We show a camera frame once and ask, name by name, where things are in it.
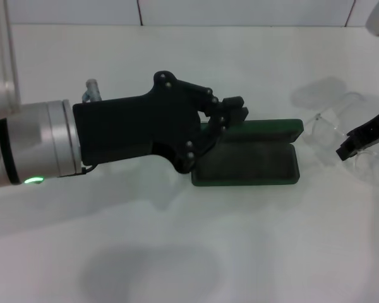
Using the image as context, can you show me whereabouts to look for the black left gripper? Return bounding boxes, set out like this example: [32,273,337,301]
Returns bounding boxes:
[72,69,245,174]

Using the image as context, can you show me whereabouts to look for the clear frame glasses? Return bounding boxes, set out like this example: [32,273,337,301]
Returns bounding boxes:
[303,91,379,189]

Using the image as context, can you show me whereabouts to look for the green glasses case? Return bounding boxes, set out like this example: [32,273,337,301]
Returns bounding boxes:
[191,118,304,187]

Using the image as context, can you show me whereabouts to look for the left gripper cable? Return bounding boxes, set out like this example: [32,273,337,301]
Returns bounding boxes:
[81,78,101,104]

